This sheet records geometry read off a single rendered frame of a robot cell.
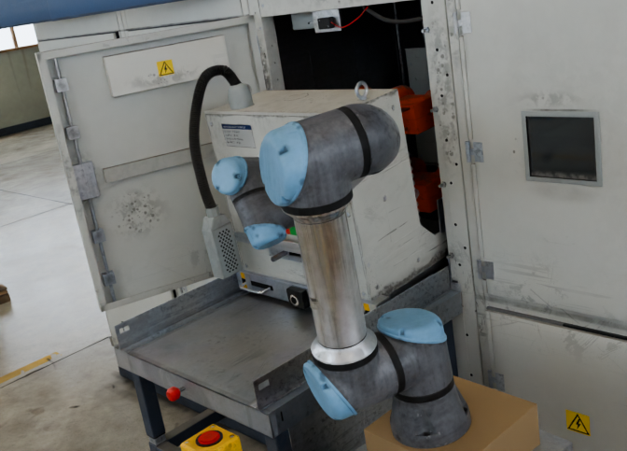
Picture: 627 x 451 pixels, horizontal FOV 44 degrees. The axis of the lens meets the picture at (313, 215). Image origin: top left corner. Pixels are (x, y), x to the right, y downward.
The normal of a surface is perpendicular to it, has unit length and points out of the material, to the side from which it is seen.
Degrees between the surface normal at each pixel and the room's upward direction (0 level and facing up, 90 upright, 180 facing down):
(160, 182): 90
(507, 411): 4
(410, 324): 3
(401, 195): 90
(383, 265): 90
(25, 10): 90
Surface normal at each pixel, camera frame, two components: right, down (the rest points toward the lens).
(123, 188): 0.44, 0.19
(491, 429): -0.22, -0.92
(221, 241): 0.70, 0.11
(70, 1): -0.28, 0.32
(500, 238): -0.70, 0.31
